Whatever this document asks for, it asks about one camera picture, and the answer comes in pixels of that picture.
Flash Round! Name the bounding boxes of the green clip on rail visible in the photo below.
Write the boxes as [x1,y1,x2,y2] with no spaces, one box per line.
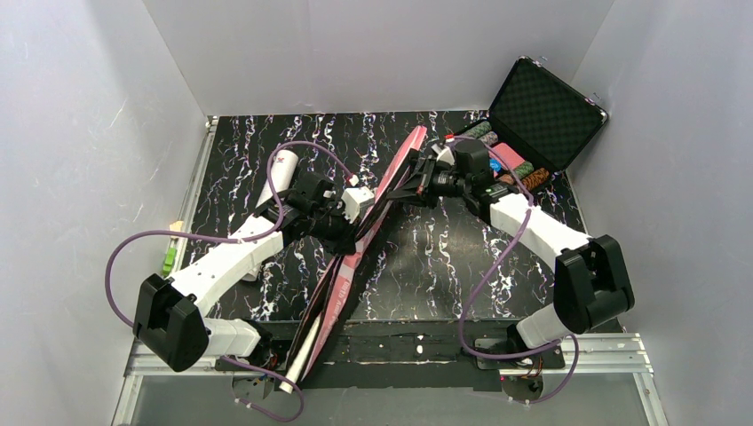
[161,247,177,277]

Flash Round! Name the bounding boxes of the black foam-lined case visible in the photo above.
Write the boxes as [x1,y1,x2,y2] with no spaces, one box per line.
[455,56,609,176]

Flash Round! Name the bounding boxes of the pink racket bag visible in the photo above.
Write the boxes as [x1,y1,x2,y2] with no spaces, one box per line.
[288,125,427,381]

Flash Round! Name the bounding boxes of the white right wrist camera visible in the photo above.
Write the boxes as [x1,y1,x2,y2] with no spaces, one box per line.
[430,136,456,167]

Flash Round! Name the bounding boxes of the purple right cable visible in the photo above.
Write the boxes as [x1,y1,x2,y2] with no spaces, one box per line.
[449,135,581,406]

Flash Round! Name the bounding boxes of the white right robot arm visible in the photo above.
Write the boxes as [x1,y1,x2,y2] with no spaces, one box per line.
[387,138,635,360]

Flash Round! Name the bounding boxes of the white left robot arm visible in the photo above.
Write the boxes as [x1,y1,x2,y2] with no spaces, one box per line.
[133,172,376,372]

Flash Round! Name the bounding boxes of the pink card deck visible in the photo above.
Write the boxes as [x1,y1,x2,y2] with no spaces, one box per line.
[490,143,525,172]

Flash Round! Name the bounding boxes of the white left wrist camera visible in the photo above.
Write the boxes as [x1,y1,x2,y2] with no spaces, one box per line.
[341,186,375,224]

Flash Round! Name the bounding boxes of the white shuttlecock tube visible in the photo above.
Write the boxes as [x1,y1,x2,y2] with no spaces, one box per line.
[238,147,302,283]

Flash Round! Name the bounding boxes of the purple cable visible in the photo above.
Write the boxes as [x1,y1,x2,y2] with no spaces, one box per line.
[449,135,581,406]
[104,139,360,423]

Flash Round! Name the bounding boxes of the poker chip rows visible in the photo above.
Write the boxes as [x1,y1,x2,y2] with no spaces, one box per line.
[462,121,551,190]

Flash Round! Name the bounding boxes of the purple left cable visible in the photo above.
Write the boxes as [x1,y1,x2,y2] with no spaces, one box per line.
[104,139,360,423]

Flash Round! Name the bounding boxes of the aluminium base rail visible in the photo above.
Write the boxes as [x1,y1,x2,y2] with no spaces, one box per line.
[111,332,669,426]

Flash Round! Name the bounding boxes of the pink badminton racket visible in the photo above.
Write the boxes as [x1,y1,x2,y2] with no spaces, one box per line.
[280,315,321,394]

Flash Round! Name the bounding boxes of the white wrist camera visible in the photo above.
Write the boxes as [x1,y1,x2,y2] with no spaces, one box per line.
[430,136,456,167]
[341,186,375,224]

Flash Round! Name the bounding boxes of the beige wooden block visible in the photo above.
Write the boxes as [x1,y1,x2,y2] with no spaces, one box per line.
[169,220,184,238]

